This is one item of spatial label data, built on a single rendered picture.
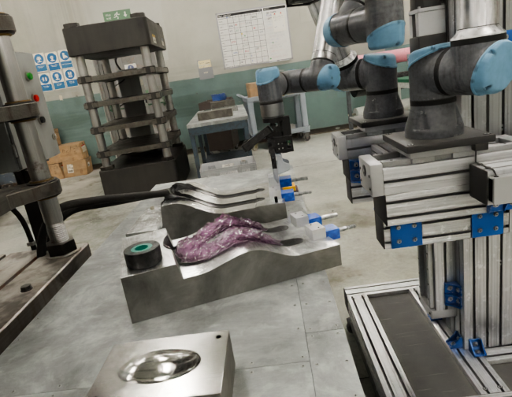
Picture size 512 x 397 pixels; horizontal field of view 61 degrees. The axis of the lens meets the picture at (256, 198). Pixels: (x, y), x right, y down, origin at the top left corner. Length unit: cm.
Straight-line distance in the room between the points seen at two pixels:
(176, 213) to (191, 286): 40
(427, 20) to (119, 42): 419
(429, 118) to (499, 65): 21
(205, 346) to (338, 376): 22
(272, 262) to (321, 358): 30
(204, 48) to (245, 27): 77
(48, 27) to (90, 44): 304
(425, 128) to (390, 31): 36
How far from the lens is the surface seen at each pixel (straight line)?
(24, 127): 152
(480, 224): 139
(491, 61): 111
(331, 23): 108
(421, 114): 123
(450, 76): 116
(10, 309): 132
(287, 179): 144
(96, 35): 535
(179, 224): 134
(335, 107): 803
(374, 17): 96
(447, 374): 170
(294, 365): 78
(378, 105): 169
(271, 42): 782
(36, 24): 843
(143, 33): 524
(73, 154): 797
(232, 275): 99
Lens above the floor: 128
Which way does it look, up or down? 16 degrees down
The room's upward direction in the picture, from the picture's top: 9 degrees counter-clockwise
